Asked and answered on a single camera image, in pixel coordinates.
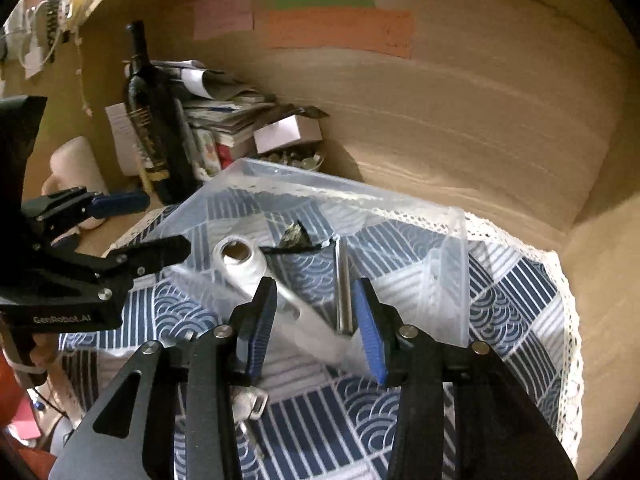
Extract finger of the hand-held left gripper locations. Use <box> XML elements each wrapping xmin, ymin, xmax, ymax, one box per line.
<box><xmin>30</xmin><ymin>234</ymin><xmax>192</xmax><ymax>302</ymax></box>
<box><xmin>22</xmin><ymin>186</ymin><xmax>152</xmax><ymax>235</ymax></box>

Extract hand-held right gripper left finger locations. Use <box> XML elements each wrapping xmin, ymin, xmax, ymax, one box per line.
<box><xmin>47</xmin><ymin>276</ymin><xmax>279</xmax><ymax>480</ymax></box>

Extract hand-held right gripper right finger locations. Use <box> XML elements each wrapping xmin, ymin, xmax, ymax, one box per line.
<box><xmin>349</xmin><ymin>277</ymin><xmax>581</xmax><ymax>480</ymax></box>

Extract white plastic roll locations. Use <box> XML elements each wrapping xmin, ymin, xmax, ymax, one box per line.
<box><xmin>210</xmin><ymin>236</ymin><xmax>362</xmax><ymax>367</ymax></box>

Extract clear plastic storage box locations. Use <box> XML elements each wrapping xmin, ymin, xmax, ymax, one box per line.
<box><xmin>145</xmin><ymin>157</ymin><xmax>472</xmax><ymax>377</ymax></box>

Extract metal rod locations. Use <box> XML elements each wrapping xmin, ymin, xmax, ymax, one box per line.
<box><xmin>333</xmin><ymin>237</ymin><xmax>354</xmax><ymax>336</ymax></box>

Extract white mug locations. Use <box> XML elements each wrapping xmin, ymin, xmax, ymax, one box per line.
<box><xmin>42</xmin><ymin>136</ymin><xmax>109</xmax><ymax>232</ymax></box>

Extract white paper sheet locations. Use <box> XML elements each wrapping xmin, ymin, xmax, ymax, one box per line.
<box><xmin>104</xmin><ymin>102</ymin><xmax>142</xmax><ymax>177</ymax></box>

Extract small clear metal clip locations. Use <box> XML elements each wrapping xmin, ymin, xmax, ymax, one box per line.
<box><xmin>231</xmin><ymin>387</ymin><xmax>271</xmax><ymax>424</ymax></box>

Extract dark wine bottle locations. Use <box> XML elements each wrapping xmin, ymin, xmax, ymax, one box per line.
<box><xmin>122</xmin><ymin>21</ymin><xmax>199</xmax><ymax>206</ymax></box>

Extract black crumpled wrapper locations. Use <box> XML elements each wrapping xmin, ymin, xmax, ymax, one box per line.
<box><xmin>262</xmin><ymin>219</ymin><xmax>337</xmax><ymax>257</ymax></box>

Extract stack of books and magazines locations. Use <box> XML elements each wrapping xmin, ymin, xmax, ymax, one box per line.
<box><xmin>149</xmin><ymin>59</ymin><xmax>281</xmax><ymax>182</ymax></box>

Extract blue white patterned tablecloth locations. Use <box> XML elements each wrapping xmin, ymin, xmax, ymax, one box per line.
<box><xmin>57</xmin><ymin>205</ymin><xmax>586</xmax><ymax>480</ymax></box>

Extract hanging white paper tags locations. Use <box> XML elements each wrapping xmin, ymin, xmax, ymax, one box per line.
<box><xmin>20</xmin><ymin>2</ymin><xmax>63</xmax><ymax>80</ymax></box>

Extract glass bowl of beads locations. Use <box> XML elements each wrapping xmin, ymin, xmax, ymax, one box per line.
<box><xmin>260</xmin><ymin>142</ymin><xmax>324</xmax><ymax>172</ymax></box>

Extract small white cardboard box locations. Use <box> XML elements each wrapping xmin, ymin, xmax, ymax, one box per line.
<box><xmin>253</xmin><ymin>114</ymin><xmax>324</xmax><ymax>155</ymax></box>

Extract pink sticky note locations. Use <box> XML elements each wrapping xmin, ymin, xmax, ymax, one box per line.
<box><xmin>193</xmin><ymin>0</ymin><xmax>255</xmax><ymax>41</ymax></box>

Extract orange sticky note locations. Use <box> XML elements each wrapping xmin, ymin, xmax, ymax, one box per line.
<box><xmin>259</xmin><ymin>9</ymin><xmax>415</xmax><ymax>59</ymax></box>

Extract hanging white bead string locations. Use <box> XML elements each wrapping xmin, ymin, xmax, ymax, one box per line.
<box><xmin>70</xmin><ymin>0</ymin><xmax>97</xmax><ymax>117</ymax></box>

